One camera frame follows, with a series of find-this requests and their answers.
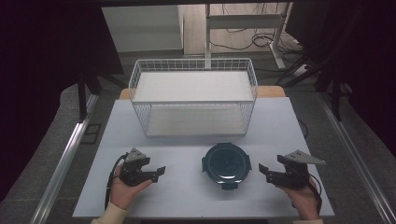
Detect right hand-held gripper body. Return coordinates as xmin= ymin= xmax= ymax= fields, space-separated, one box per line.
xmin=275 ymin=149 xmax=327 ymax=190

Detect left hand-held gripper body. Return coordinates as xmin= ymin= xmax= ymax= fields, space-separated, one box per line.
xmin=119 ymin=147 xmax=151 ymax=188

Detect person's left hand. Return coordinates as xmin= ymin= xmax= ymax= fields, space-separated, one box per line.
xmin=109 ymin=163 xmax=153 ymax=211

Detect person's right hand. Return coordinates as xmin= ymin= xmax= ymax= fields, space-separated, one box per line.
xmin=276 ymin=176 xmax=322 ymax=221

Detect wooden table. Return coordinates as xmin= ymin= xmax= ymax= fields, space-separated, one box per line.
xmin=119 ymin=85 xmax=288 ymax=101

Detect black metal stand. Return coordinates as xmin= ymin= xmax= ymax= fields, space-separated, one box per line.
xmin=76 ymin=61 xmax=126 ymax=123
xmin=275 ymin=46 xmax=345 ymax=122

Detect white cabinet panel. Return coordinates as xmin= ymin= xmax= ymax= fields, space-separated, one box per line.
xmin=101 ymin=5 xmax=185 ymax=54

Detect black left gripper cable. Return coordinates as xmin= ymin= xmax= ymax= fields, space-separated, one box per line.
xmin=104 ymin=151 xmax=129 ymax=211

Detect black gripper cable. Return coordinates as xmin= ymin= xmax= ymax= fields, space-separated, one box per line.
xmin=104 ymin=151 xmax=129 ymax=211
xmin=305 ymin=173 xmax=323 ymax=217

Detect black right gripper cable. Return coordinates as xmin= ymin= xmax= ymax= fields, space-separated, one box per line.
xmin=305 ymin=173 xmax=323 ymax=217

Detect thin black floor cable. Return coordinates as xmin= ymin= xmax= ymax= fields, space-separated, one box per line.
xmin=297 ymin=119 xmax=310 ymax=140

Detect silver metal rail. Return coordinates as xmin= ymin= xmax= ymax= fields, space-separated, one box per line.
xmin=319 ymin=91 xmax=396 ymax=224
xmin=29 ymin=93 xmax=100 ymax=224

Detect white wire two-tier rack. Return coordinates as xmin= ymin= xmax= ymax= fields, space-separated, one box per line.
xmin=128 ymin=57 xmax=259 ymax=138

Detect black floor cables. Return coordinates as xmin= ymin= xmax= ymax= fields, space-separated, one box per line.
xmin=208 ymin=28 xmax=304 ymax=54

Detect white metal desk frame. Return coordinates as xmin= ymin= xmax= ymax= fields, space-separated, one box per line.
xmin=203 ymin=2 xmax=294 ymax=71

